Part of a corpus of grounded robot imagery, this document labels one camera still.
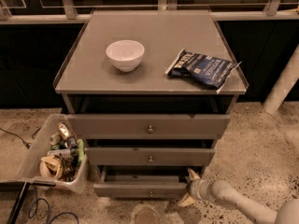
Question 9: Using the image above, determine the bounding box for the grey bottom drawer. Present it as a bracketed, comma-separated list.
[93, 165, 190, 199]

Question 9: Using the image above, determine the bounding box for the clear plastic bin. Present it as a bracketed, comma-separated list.
[17, 114, 89, 194]

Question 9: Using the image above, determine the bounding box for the grey top drawer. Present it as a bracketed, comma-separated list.
[67, 114, 230, 139]

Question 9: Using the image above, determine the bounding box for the blue chip bag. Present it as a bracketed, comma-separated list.
[165, 49, 240, 93]

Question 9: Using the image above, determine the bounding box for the white ceramic bowl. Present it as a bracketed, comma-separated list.
[106, 40, 145, 72]

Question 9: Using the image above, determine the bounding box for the black cable on floor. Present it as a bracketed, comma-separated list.
[0, 126, 42, 149]

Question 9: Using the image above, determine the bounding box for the grey drawer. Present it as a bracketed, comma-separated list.
[67, 114, 230, 139]
[86, 147, 215, 166]
[93, 165, 190, 199]

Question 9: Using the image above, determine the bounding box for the blue cable on floor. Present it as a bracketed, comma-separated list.
[27, 185, 79, 224]

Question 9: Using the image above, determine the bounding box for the grey middle drawer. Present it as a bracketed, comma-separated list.
[86, 147, 215, 166]

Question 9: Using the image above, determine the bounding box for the gold drink can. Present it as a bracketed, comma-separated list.
[57, 122, 72, 140]

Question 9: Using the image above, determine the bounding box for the white pillar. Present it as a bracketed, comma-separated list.
[263, 44, 299, 114]

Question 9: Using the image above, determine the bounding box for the white round container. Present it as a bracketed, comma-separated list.
[39, 156, 63, 179]

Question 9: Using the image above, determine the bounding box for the metal window railing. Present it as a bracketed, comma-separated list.
[0, 0, 299, 24]

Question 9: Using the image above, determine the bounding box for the black stand leg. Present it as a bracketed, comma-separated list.
[0, 180, 55, 224]

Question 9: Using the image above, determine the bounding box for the green packet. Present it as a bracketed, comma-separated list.
[77, 139, 85, 168]

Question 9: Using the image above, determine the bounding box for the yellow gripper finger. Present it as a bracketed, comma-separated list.
[187, 168, 200, 181]
[178, 193, 195, 207]

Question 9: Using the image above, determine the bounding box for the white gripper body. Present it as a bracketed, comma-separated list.
[188, 179, 205, 201]

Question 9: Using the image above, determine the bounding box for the grey wooden drawer cabinet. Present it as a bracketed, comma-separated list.
[52, 9, 249, 185]

